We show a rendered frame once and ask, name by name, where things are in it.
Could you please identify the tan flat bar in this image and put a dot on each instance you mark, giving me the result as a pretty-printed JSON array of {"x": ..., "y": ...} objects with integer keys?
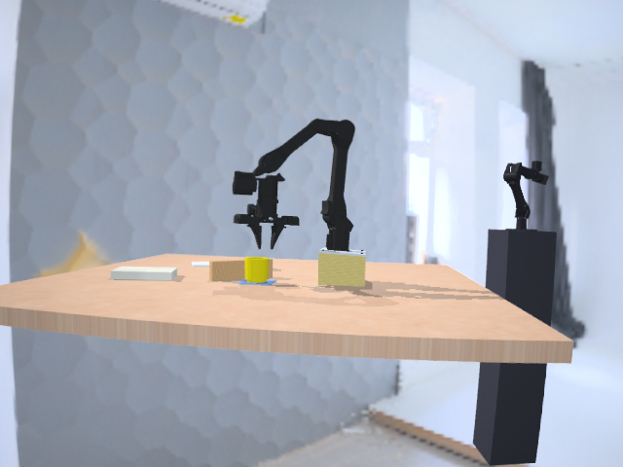
[{"x": 231, "y": 270}]

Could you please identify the yellow cup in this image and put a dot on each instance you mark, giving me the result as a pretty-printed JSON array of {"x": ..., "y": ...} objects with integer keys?
[{"x": 256, "y": 269}]

